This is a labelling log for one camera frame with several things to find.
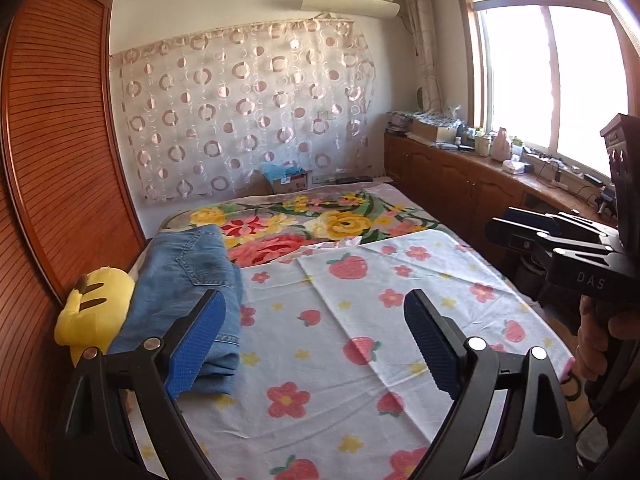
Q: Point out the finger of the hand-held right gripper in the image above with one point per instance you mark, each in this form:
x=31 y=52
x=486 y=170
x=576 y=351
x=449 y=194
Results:
x=525 y=240
x=525 y=217

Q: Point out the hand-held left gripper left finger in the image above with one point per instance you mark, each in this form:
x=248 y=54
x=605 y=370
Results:
x=195 y=345

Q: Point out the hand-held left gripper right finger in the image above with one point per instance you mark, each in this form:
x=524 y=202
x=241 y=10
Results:
x=432 y=345

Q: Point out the blue denim pants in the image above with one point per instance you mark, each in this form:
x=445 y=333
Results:
x=185 y=280

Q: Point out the person's right hand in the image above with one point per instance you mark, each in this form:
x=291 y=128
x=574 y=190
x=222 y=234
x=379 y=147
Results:
x=592 y=345

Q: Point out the white tissue box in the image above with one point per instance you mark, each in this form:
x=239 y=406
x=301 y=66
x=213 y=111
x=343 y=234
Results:
x=513 y=167

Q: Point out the pink bottle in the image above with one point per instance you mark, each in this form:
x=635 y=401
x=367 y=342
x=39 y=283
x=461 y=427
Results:
x=501 y=145

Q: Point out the white jar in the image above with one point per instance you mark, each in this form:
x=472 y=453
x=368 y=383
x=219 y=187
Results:
x=482 y=146

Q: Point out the wooden low cabinet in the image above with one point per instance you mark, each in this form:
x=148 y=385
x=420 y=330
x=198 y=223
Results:
x=450 y=175

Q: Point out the yellow plush toy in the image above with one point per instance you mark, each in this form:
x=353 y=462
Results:
x=95 y=310

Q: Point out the stack of small boxes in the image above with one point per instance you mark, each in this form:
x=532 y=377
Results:
x=400 y=123

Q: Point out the floral blanket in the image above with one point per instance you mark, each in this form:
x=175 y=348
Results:
x=300 y=225

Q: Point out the small cardboard box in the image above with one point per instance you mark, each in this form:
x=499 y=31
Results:
x=292 y=182

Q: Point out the blue plastic bag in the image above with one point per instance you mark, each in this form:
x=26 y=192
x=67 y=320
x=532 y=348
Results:
x=277 y=170

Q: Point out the white window curtain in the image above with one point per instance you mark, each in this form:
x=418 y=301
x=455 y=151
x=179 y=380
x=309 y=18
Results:
x=422 y=45

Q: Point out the circle pattern sheer curtain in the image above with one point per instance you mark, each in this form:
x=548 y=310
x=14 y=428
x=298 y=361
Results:
x=240 y=110

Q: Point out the wooden louvered wardrobe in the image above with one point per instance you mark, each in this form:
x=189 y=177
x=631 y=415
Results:
x=50 y=135

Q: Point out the white air deflector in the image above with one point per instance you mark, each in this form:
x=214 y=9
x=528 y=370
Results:
x=350 y=6

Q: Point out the wooden frame window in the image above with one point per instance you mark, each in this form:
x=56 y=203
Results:
x=525 y=75

